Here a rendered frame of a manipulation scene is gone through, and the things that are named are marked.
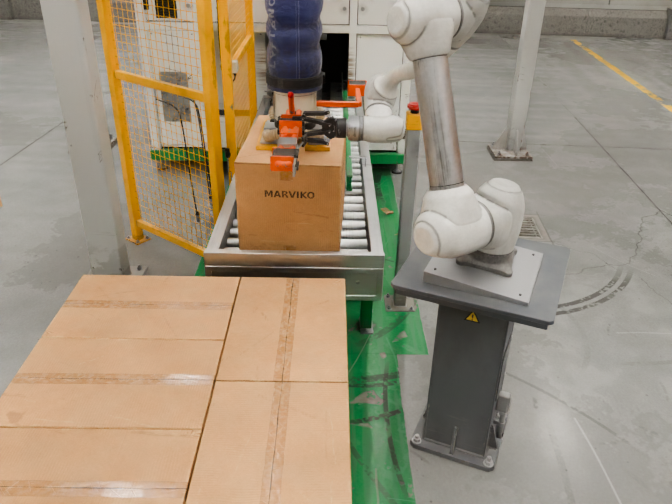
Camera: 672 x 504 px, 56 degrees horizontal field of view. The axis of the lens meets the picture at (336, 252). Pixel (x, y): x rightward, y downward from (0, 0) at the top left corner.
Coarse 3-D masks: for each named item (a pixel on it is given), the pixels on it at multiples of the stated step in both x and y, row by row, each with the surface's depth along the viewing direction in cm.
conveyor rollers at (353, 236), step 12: (324, 108) 440; (336, 108) 441; (348, 108) 441; (360, 180) 330; (348, 192) 314; (360, 192) 314; (348, 204) 300; (360, 204) 300; (348, 216) 290; (360, 216) 291; (348, 228) 283; (360, 228) 283; (228, 240) 266; (348, 240) 268; (360, 240) 268
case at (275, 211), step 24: (336, 144) 254; (240, 168) 236; (264, 168) 235; (312, 168) 235; (336, 168) 234; (240, 192) 241; (264, 192) 240; (288, 192) 240; (312, 192) 239; (336, 192) 239; (240, 216) 245; (264, 216) 245; (288, 216) 244; (312, 216) 244; (336, 216) 244; (240, 240) 251; (264, 240) 250; (288, 240) 250; (312, 240) 249; (336, 240) 249
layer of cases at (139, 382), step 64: (64, 320) 214; (128, 320) 215; (192, 320) 215; (256, 320) 216; (320, 320) 217; (64, 384) 186; (128, 384) 186; (192, 384) 187; (256, 384) 187; (320, 384) 188; (0, 448) 164; (64, 448) 164; (128, 448) 165; (192, 448) 165; (256, 448) 166; (320, 448) 166
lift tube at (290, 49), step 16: (272, 0) 230; (288, 0) 227; (304, 0) 228; (320, 0) 233; (272, 16) 232; (288, 16) 229; (304, 16) 229; (272, 32) 235; (288, 32) 232; (304, 32) 232; (320, 32) 238; (272, 48) 239; (288, 48) 235; (304, 48) 236; (320, 48) 244; (272, 64) 240; (288, 64) 237; (304, 64) 238; (320, 64) 244
